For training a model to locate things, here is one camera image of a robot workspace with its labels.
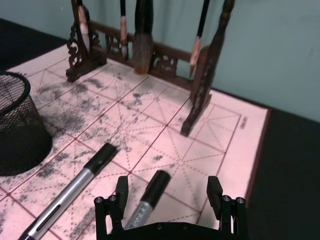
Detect black table cloth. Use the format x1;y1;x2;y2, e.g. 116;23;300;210
0;17;320;240

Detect short grey marker black cap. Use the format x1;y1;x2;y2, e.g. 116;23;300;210
123;169;172;231

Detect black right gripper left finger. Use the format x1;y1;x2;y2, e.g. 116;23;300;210
94;175;130;236

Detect dark carved wooden brush rack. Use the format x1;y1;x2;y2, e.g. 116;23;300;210
65;0;236;137

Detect pink gridded calligraphy felt mat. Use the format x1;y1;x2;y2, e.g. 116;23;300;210
0;44;272;240

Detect calligraphy brush with brown-tipped bristles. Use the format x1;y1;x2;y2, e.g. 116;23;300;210
188;0;211;77

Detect thin calligraphy brush pale bristles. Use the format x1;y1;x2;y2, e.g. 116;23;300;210
119;0;130;64

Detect large calligraphy brush grey-brown bristles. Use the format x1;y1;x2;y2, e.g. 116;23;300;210
131;0;154;76

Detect long silver marker black cap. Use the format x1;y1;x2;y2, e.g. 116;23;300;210
18;142;119;240

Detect black wire mesh pen cup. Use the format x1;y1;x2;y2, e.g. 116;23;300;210
0;71;54;177

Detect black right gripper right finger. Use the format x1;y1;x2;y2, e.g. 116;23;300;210
206;175;247;236

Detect calligraphy brush with white bristles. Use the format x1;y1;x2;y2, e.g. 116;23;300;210
75;0;91;51

